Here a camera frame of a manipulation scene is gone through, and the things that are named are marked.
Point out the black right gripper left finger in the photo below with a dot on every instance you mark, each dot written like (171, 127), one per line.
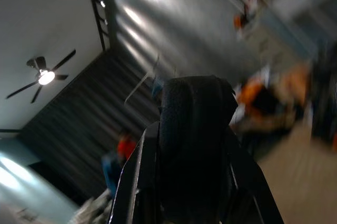
(171, 134)

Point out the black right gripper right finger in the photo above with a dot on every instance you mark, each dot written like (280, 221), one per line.
(210, 140)

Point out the red and blue object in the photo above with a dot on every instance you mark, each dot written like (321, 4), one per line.
(119, 161)

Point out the orange and black bag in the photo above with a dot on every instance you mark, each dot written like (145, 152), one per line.
(271, 103)

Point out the dark grey curtain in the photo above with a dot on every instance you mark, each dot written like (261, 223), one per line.
(79, 129)

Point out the black ceiling fan with light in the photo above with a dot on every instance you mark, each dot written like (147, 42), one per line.
(44, 75)

